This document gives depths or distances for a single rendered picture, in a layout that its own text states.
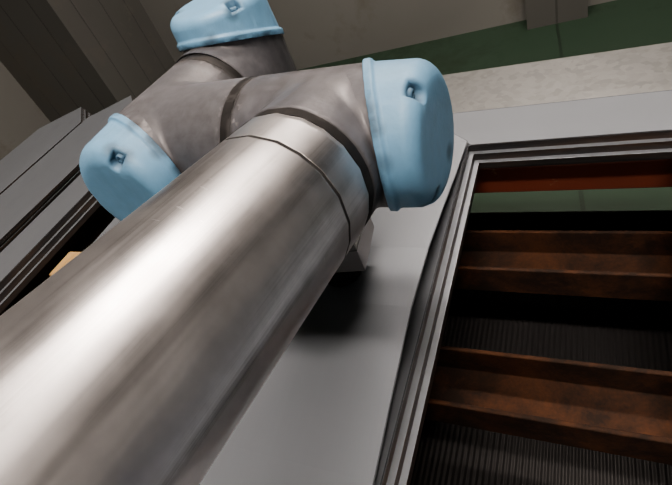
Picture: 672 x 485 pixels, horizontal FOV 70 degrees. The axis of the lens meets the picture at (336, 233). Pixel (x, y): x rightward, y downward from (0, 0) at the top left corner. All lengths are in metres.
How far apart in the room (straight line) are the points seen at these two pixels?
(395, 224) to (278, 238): 0.43
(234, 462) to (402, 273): 0.25
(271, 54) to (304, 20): 3.02
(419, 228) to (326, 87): 0.35
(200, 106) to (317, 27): 3.11
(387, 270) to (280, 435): 0.20
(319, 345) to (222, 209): 0.36
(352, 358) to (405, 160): 0.30
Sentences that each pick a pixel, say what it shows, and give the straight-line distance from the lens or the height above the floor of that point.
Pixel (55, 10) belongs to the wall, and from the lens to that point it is 3.36.
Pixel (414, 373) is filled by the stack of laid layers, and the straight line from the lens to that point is 0.51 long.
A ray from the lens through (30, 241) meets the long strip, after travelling 1.11.
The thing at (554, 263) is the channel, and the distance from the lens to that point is 0.78.
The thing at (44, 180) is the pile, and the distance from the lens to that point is 1.34.
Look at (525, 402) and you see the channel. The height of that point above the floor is 0.68.
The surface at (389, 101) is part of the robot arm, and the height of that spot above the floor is 1.17.
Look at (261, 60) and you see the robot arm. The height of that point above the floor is 1.15.
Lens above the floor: 1.27
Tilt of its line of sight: 40 degrees down
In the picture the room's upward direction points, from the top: 25 degrees counter-clockwise
